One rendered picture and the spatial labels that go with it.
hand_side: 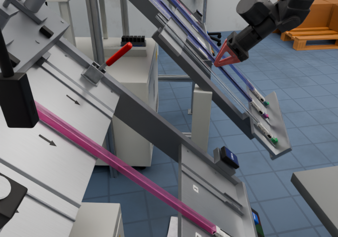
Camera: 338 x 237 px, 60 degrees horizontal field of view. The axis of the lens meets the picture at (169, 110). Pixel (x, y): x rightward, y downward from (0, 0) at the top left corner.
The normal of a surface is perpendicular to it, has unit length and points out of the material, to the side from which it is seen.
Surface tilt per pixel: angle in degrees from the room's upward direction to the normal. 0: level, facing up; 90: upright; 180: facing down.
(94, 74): 90
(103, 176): 0
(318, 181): 0
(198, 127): 90
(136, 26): 90
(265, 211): 0
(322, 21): 90
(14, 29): 44
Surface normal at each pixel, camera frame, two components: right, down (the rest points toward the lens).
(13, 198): 0.69, -0.60
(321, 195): 0.00, -0.85
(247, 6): -0.71, -0.37
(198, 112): -0.17, 0.52
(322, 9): 0.15, 0.52
